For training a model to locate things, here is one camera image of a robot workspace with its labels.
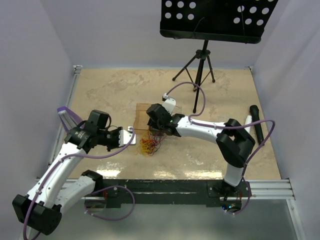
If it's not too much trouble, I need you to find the yellow red cable ball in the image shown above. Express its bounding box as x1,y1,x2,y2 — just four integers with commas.
137,130,166,157

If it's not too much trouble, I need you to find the black music stand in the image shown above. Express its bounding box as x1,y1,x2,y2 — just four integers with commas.
159,0,279,114

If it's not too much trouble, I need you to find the white microphone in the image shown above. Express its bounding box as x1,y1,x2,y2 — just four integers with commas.
244,115,253,133

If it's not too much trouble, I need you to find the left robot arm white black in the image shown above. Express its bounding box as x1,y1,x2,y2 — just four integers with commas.
12,106,136,240

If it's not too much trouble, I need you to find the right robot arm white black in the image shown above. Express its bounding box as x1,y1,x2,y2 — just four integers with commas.
146,103,256,197

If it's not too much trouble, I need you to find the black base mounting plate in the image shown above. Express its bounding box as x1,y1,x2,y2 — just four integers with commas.
85,179,252,210

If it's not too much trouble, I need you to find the clear transparent bin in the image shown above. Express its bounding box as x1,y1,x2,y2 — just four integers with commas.
173,106,182,114

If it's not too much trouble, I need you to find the orange transparent bin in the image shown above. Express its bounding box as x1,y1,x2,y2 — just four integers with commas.
133,103,152,132

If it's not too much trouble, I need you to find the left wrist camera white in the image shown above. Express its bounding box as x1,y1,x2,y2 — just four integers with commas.
118,126,136,147

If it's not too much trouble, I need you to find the black microphone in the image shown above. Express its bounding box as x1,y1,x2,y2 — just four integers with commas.
249,105,265,146

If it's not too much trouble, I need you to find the purple metronome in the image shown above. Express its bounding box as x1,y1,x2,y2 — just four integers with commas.
57,106,83,133

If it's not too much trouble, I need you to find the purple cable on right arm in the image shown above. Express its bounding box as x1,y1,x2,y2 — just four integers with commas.
165,81,276,216

